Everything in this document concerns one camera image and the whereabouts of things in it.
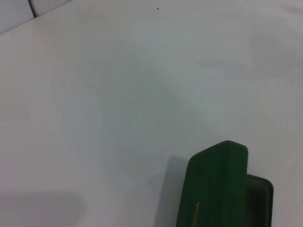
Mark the green glasses case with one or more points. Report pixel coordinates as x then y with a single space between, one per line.
213 179

